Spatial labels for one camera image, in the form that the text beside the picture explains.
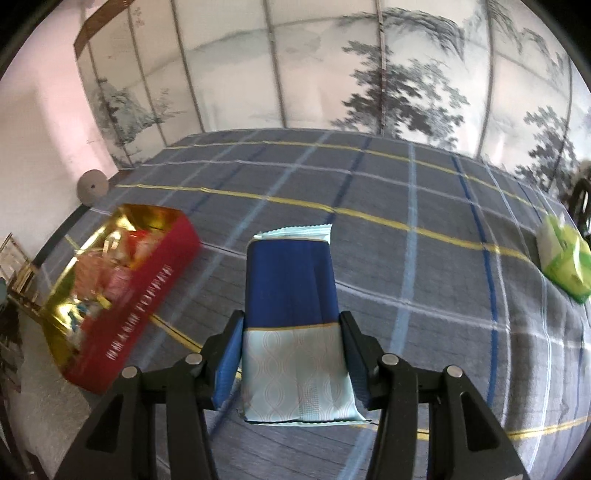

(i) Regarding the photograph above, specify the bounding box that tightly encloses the painted folding screen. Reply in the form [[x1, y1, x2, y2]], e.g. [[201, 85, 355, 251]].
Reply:
[[74, 0, 591, 195]]

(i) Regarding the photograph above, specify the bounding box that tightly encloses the small teal candy packet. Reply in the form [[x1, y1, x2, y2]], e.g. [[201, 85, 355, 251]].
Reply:
[[65, 307, 93, 330]]

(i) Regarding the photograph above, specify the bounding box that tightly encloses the gold metal frame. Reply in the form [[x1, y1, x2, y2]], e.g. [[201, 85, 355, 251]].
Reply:
[[0, 233, 40, 315]]

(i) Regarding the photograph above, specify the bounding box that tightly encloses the grey plaid tablecloth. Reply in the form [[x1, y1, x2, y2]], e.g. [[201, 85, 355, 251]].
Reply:
[[34, 129, 591, 480]]

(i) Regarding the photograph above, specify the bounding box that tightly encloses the dark wooden chair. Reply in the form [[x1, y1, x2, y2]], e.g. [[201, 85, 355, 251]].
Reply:
[[561, 159, 591, 241]]

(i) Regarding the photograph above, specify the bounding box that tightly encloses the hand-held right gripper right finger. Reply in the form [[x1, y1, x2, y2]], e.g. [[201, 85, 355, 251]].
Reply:
[[338, 311, 532, 480]]

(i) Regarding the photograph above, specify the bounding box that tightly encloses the grey round object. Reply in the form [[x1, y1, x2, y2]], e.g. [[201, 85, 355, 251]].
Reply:
[[76, 169, 110, 206]]

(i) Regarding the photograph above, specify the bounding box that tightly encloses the green tissue pack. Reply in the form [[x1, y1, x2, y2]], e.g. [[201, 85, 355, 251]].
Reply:
[[536, 212, 591, 304]]

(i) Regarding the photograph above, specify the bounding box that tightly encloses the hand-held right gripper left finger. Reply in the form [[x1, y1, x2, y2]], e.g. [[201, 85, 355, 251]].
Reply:
[[54, 309, 245, 480]]

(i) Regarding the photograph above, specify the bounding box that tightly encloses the red box with gold lining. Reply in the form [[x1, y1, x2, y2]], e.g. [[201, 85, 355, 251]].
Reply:
[[39, 203, 202, 395]]

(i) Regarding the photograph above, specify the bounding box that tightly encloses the navy and pale blue packet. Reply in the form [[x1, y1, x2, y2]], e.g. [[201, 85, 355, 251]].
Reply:
[[237, 224, 372, 425]]

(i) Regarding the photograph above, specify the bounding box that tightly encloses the pink and white patterned packet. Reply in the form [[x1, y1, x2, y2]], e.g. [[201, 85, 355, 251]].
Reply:
[[99, 263, 136, 301]]

